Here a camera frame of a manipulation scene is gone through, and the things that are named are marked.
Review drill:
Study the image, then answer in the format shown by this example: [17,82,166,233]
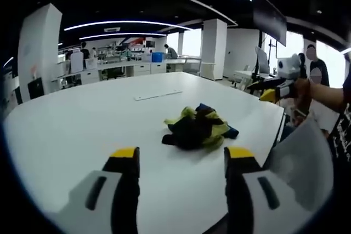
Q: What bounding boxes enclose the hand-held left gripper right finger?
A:
[223,146,316,234]

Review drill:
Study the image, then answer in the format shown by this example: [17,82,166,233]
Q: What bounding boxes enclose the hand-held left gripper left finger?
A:
[52,147,141,234]

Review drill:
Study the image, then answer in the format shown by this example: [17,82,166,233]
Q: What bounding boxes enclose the black yellow blue garment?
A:
[161,102,240,152]

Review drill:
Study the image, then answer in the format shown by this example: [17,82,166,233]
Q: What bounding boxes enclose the person's right hand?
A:
[293,77,313,110]

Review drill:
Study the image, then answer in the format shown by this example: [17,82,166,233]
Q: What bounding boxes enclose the white office chair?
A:
[251,46,271,83]

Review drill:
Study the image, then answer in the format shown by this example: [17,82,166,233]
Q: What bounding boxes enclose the black hanging monitor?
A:
[251,0,287,47]

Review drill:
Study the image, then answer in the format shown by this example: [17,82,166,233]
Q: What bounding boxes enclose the grey mesh chair backrest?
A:
[262,112,335,210]

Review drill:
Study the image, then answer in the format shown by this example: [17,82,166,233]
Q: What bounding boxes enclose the person's black printed shirt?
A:
[327,85,351,165]

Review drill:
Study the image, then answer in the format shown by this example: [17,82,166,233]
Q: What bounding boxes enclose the white desk drawer cabinets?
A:
[52,60,168,84]

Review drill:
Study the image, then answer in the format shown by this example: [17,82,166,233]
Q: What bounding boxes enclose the black box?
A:
[27,77,44,100]

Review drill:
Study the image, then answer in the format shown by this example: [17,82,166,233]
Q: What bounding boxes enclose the white table cable cover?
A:
[133,89,183,101]

